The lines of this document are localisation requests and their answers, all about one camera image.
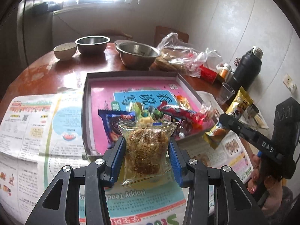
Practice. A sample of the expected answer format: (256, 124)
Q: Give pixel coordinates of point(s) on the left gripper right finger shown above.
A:
(233, 204)

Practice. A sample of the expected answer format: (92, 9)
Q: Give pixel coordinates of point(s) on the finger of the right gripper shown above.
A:
(255, 138)

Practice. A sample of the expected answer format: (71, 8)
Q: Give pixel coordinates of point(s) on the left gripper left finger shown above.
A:
(59, 204)

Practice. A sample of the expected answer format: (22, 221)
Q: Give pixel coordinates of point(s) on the yellow snack packet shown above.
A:
(236, 109)

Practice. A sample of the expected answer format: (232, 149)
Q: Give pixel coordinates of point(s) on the red candy packet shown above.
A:
(196, 119)

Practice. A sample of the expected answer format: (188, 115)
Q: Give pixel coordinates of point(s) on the clear bag crispy snack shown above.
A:
(146, 149)

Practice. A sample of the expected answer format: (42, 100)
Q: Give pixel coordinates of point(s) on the blue chocolate snack packet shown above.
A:
(110, 120)

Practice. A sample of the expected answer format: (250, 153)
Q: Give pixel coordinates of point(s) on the orange bread snack bag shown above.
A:
(183, 102)

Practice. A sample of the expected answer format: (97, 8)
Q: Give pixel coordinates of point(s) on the green snack packet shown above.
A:
(145, 115)

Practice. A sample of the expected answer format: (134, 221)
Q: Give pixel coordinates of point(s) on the small steel cup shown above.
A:
(252, 111)

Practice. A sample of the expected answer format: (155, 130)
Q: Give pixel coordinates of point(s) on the clear plastic cup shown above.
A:
(225, 93)

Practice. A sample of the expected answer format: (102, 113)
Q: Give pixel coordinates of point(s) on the black thermos bottle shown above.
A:
(247, 70)

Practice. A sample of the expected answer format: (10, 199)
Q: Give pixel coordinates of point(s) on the newspaper on table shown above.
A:
(42, 133)

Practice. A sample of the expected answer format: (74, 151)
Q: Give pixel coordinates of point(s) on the small medicine bottles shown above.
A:
(224, 72)

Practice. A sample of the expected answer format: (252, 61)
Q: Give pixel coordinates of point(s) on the red white flower decoration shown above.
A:
(237, 61)

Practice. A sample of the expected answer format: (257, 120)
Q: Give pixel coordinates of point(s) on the red tissue box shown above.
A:
(208, 75)

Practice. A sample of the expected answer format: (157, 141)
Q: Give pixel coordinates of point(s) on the dark tray with pink liner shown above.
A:
(131, 92)

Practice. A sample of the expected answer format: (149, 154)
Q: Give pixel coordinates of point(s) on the clear plastic bag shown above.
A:
(183, 58)

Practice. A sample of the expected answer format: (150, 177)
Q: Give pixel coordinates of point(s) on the white ceramic bowl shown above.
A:
(65, 51)

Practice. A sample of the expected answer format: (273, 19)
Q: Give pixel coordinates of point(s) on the small steel bowl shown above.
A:
(92, 45)

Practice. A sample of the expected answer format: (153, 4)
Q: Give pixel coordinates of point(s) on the large steel bowl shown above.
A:
(137, 56)

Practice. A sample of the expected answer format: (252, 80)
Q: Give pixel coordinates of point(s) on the dark refrigerator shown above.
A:
(25, 37)

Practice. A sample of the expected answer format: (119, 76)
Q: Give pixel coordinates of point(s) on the wall power outlet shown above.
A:
(289, 83)

